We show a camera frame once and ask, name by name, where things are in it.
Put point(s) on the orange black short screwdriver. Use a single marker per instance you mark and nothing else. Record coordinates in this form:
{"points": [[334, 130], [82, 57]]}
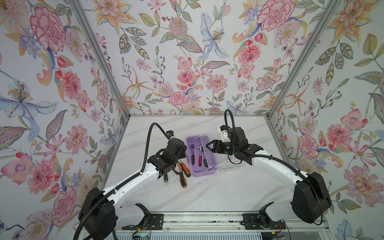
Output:
{"points": [[185, 170]]}

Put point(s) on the purple plastic tool box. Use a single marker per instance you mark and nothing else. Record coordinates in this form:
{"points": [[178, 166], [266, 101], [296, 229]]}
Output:
{"points": [[216, 162]]}

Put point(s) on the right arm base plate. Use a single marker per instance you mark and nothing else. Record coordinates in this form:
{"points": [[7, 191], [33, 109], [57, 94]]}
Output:
{"points": [[260, 221]]}

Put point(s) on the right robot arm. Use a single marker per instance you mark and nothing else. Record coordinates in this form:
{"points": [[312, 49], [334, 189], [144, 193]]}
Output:
{"points": [[310, 197]]}

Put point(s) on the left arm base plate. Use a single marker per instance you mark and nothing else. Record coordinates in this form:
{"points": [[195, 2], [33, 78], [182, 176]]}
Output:
{"points": [[139, 218]]}

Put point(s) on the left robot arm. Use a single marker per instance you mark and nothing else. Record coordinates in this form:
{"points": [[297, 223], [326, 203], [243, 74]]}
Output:
{"points": [[103, 210]]}

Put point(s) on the green ratchet wrench with socket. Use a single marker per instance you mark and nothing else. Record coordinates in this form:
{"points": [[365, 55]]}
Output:
{"points": [[204, 159]]}

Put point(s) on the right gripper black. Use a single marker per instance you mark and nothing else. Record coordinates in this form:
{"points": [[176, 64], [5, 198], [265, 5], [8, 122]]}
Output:
{"points": [[216, 142]]}

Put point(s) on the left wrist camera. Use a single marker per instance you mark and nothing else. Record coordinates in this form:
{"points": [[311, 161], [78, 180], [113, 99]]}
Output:
{"points": [[170, 134]]}

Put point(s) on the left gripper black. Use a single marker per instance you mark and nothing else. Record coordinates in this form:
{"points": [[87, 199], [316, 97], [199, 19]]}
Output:
{"points": [[183, 151]]}

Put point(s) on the aluminium mounting rail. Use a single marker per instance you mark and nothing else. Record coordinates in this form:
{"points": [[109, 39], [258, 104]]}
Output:
{"points": [[171, 222]]}

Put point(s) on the red handled ratchet wrench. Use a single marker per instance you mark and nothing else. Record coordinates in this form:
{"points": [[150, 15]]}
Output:
{"points": [[200, 156]]}

